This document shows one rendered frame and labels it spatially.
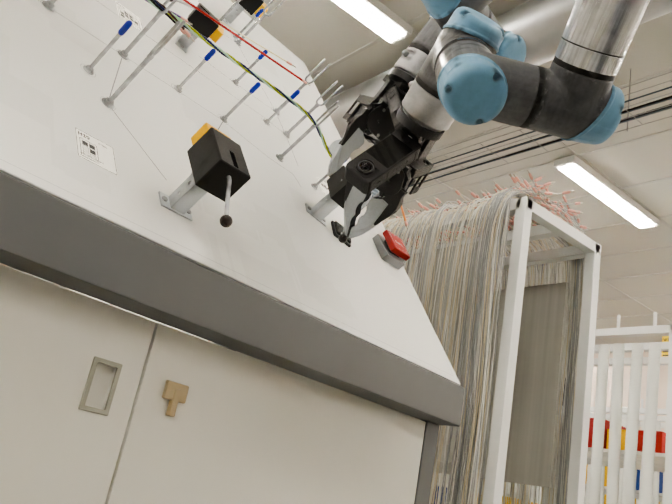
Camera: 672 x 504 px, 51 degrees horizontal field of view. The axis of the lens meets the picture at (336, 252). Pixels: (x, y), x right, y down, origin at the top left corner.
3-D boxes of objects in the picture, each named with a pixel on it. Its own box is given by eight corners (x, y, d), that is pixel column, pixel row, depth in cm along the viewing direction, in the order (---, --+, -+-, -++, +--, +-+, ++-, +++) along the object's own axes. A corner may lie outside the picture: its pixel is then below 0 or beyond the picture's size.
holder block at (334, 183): (330, 198, 111) (348, 182, 110) (326, 180, 116) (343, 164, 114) (348, 213, 113) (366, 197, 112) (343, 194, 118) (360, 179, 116)
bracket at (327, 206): (306, 211, 114) (328, 192, 112) (304, 203, 116) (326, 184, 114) (325, 227, 116) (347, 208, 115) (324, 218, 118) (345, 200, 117)
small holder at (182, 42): (151, 11, 118) (179, -20, 116) (193, 49, 122) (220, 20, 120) (147, 19, 115) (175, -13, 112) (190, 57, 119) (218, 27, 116)
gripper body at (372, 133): (367, 146, 125) (408, 93, 125) (390, 155, 117) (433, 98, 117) (338, 119, 121) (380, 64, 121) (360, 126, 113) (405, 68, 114)
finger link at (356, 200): (363, 230, 110) (392, 183, 106) (344, 238, 105) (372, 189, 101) (349, 218, 111) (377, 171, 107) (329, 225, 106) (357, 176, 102)
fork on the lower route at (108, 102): (109, 110, 85) (184, 27, 80) (98, 99, 84) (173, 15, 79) (116, 108, 86) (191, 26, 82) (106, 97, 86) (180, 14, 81)
